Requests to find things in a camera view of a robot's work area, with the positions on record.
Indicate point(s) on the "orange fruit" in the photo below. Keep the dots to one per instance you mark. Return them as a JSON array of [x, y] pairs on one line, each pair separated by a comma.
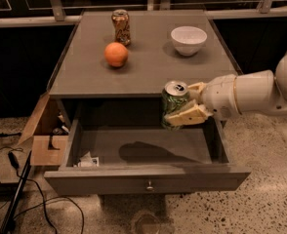
[[115, 54]]

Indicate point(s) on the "grey open top drawer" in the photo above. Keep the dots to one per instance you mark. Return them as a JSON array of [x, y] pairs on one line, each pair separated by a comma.
[[133, 149]]

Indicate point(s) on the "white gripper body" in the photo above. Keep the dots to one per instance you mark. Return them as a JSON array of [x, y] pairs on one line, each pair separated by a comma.
[[219, 97]]

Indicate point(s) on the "black flat bar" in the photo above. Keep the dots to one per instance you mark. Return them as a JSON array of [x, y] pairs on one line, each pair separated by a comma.
[[8, 224]]

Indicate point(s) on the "green soda can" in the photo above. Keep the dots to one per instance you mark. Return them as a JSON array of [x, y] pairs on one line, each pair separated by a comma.
[[174, 95]]

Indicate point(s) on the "black plug connector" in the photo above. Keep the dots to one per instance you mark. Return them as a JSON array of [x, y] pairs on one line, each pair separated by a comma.
[[13, 160]]

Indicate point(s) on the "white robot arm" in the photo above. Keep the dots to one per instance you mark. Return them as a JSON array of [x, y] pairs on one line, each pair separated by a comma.
[[262, 92]]

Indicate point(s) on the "open cardboard box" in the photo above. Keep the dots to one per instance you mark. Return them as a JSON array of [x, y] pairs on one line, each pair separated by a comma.
[[44, 129]]

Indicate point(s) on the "grey cabinet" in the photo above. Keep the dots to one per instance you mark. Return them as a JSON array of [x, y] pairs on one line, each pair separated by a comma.
[[152, 59]]

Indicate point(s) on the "white ceramic bowl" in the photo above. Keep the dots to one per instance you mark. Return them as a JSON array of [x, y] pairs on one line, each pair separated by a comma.
[[188, 40]]

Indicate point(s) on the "white paper scrap in drawer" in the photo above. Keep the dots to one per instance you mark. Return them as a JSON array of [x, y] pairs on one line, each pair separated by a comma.
[[88, 161]]

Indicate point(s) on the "round metal drawer knob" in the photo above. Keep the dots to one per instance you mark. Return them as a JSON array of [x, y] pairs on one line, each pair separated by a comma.
[[149, 187]]

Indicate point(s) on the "gold soda can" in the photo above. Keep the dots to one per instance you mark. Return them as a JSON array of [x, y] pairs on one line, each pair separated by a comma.
[[121, 23]]

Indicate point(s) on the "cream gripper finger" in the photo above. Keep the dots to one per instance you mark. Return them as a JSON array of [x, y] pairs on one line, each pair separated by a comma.
[[191, 113], [195, 90]]

